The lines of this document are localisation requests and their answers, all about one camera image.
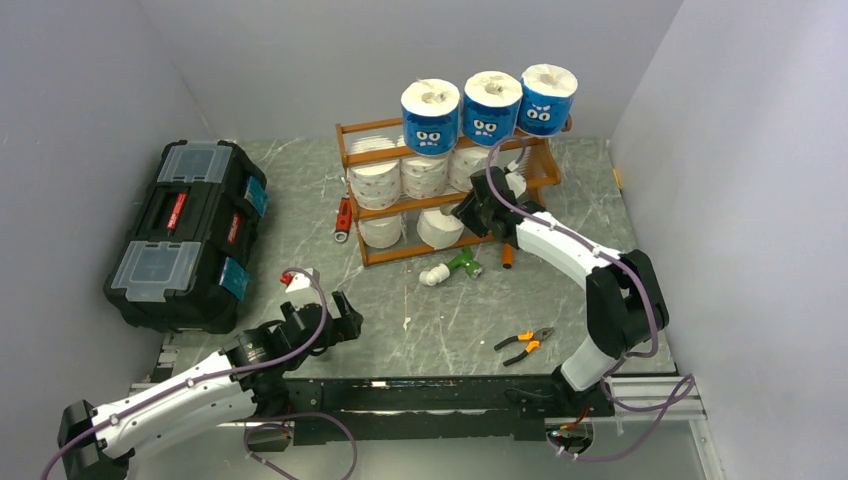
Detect white floral paper roll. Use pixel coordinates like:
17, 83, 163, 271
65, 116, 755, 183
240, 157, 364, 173
400, 152, 451, 199
347, 136, 402, 210
448, 146, 490, 192

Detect plain white paper roll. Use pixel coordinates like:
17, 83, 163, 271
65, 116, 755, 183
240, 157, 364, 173
358, 214, 405, 249

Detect blue paper roll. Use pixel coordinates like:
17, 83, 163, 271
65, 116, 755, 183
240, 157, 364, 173
400, 78, 461, 157
517, 64, 578, 137
461, 71, 523, 147

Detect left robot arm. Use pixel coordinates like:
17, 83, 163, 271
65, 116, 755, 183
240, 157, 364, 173
41, 291, 363, 479

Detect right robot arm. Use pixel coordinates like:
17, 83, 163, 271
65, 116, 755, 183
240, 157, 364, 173
452, 167, 669, 415

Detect orange wooden shelf rack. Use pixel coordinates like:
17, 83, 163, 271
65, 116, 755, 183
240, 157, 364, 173
335, 117, 562, 267

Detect green plastic pipe fitting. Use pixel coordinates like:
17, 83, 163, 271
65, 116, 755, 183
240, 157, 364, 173
446, 246, 484, 279

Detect white plastic pipe fitting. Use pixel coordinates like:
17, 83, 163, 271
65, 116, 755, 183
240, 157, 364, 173
419, 263, 451, 286

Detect black plastic toolbox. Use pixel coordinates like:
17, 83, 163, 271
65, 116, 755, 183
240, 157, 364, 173
103, 140, 268, 334

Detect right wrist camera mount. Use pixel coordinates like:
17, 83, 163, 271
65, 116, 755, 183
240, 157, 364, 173
504, 169, 527, 199

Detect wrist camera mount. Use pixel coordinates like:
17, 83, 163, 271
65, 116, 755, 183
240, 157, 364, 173
504, 169, 527, 199
280, 268, 320, 295

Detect orange handled screwdriver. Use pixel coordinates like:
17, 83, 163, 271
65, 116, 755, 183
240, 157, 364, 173
501, 244, 514, 269

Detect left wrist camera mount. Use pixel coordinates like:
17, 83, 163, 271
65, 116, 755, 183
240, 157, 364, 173
280, 268, 320, 295

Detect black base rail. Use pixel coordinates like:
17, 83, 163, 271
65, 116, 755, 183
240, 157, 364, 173
249, 374, 614, 446

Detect red handled wrench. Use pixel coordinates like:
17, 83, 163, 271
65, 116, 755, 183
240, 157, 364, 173
334, 196, 352, 243

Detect orange handled pliers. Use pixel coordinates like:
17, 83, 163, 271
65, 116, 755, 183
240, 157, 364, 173
493, 327, 555, 367

